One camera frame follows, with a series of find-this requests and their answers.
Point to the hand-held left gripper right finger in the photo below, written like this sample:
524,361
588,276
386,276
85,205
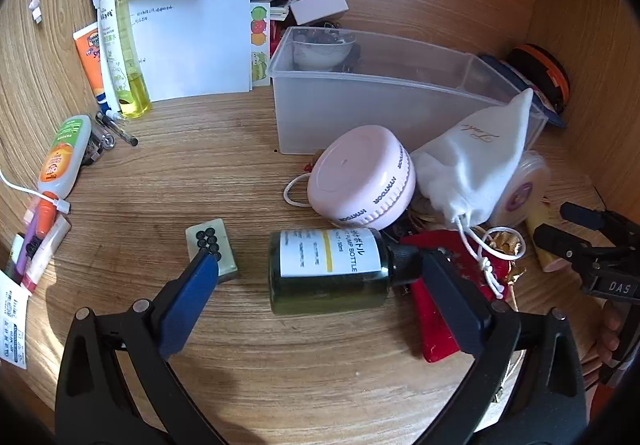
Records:
450,300

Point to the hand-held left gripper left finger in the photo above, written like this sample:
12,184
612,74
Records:
192,297

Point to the green mahjong tile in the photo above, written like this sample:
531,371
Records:
200,231

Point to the fruit sticker sheet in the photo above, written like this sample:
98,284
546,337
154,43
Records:
257,25

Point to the white paper sheet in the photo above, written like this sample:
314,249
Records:
200,40

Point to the person's right hand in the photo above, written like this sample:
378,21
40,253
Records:
607,325

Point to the pink round desktop vacuum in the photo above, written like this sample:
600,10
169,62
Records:
355,175

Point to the dark green pump bottle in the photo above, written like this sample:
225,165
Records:
320,257

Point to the white pink tube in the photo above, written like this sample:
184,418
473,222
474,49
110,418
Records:
47,250

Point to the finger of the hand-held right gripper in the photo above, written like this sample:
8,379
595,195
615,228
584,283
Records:
565,245
582,215

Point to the white bowl of coins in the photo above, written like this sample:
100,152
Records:
320,50

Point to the orange sunscreen tube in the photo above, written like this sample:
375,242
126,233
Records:
90,55

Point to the small white box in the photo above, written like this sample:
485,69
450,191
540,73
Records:
320,5

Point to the orange green squeeze bottle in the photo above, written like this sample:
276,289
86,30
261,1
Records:
62,160

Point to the white printed packet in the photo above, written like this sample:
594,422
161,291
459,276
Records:
10,320

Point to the wooden desk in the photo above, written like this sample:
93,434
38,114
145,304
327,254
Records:
225,165

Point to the clear plastic storage box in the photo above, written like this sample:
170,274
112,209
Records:
350,110

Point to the red pouch with gold ornament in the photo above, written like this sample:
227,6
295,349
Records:
432,325

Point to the yellow spray bottle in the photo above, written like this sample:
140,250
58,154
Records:
127,75

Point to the black pen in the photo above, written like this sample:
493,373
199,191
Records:
125,135

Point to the black orange round pouch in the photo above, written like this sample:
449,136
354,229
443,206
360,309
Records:
540,65

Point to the pale pink tube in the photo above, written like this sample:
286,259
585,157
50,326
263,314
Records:
537,212

